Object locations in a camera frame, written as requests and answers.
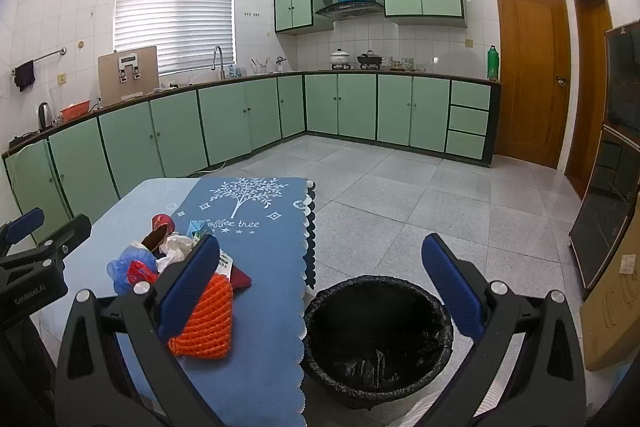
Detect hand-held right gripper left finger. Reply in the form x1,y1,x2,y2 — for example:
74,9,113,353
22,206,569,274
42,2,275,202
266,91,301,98
54,233,236,427

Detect blue tree print table mat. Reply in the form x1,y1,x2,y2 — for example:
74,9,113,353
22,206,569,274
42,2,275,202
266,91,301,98
112,177,318,427

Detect steel towel rail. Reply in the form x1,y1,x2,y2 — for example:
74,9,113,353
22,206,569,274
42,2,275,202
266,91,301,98
12,48,67,75

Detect black bin with bag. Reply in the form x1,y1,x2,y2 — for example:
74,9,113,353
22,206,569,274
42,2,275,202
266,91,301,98
302,274,455,410

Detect green base cabinets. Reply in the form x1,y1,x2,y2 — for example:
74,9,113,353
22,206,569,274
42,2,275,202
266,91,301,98
2,72,502,218

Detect red shiny wrapper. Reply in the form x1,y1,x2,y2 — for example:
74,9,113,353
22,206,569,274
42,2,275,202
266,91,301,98
127,259,160,288

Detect white crumpled tissue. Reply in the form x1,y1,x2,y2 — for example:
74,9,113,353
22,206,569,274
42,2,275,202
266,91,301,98
157,233,196,275

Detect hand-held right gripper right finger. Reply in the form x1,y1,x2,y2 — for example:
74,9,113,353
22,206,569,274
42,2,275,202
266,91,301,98
421,233,589,427

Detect brown board with device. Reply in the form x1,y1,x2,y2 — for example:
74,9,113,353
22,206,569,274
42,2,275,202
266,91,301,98
97,46,160,105

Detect blue plastic bag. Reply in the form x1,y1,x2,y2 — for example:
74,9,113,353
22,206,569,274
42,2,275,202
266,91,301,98
107,243,158,295

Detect open wooden door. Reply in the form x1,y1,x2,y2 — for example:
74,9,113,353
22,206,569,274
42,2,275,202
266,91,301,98
565,0,613,200

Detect closed wooden door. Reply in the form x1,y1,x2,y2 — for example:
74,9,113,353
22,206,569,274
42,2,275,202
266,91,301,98
494,0,573,170

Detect red paper cup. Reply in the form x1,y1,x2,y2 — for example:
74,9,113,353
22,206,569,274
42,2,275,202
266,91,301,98
141,213,176,258

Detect black range hood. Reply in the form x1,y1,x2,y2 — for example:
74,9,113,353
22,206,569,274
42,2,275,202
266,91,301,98
314,1,386,20

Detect blue milk carton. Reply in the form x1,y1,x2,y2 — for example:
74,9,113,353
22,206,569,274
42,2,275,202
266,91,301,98
189,218,235,281

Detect red plastic basin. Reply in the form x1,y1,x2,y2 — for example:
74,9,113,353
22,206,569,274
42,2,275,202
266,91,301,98
60,99,92,120

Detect white window blinds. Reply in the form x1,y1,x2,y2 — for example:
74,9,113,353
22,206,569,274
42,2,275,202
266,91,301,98
114,0,236,76

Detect dark hanging towel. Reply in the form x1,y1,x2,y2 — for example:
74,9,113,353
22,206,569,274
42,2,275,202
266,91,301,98
14,60,36,92

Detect large cardboard box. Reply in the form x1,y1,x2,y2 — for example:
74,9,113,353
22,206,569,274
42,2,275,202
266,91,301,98
580,194,640,373

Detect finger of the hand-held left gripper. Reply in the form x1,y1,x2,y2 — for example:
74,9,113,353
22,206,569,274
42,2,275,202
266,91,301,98
0,214,93,280
0,208,46,258

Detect orange foam fruit net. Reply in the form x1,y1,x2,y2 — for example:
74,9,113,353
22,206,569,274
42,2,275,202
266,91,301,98
166,272,234,360

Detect black glass cabinet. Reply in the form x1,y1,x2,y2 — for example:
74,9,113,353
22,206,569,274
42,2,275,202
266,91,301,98
568,19,640,303

